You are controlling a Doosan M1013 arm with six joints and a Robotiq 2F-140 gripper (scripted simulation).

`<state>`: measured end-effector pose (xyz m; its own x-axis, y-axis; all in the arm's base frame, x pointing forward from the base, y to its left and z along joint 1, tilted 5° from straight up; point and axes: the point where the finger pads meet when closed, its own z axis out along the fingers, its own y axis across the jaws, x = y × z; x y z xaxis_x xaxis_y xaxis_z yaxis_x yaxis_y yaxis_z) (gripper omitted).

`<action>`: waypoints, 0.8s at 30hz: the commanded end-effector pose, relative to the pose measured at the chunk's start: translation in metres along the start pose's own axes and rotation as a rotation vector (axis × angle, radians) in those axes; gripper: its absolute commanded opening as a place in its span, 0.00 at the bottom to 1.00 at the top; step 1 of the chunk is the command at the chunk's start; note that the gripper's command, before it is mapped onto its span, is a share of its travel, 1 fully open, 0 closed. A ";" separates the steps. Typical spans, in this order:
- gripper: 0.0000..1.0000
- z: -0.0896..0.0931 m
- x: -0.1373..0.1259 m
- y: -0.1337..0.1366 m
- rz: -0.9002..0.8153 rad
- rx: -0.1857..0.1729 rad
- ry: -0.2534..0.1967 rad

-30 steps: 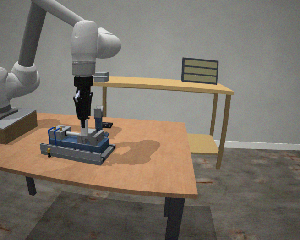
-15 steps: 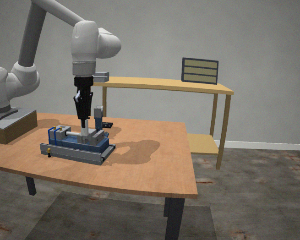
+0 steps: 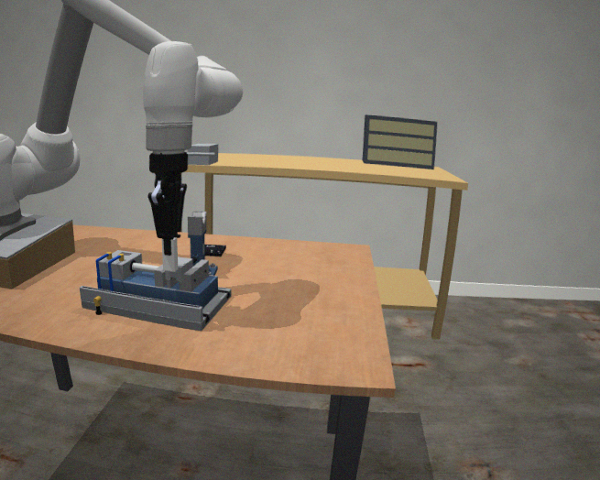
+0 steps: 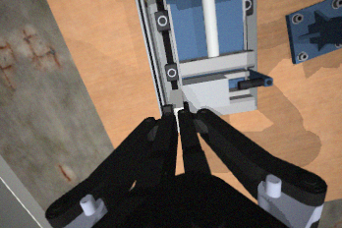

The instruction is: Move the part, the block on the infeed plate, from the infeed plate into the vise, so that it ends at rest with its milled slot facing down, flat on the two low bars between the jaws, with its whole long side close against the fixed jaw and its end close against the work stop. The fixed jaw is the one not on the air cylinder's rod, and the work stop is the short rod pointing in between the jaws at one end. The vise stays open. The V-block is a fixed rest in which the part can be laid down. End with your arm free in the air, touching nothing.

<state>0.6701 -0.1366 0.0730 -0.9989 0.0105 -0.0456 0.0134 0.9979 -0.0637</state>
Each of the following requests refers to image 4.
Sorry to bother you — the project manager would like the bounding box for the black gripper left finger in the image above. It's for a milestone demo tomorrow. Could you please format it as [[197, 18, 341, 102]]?
[[45, 89, 180, 228]]

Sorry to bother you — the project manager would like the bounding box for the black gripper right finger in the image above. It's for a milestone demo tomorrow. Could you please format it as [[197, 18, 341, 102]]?
[[176, 88, 327, 228]]

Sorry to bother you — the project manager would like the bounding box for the grey metal block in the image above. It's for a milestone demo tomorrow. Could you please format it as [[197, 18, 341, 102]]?
[[182, 74, 230, 111]]

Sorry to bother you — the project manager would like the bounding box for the grey flat bar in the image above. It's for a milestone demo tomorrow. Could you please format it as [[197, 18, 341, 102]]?
[[229, 87, 250, 97], [182, 69, 250, 81]]

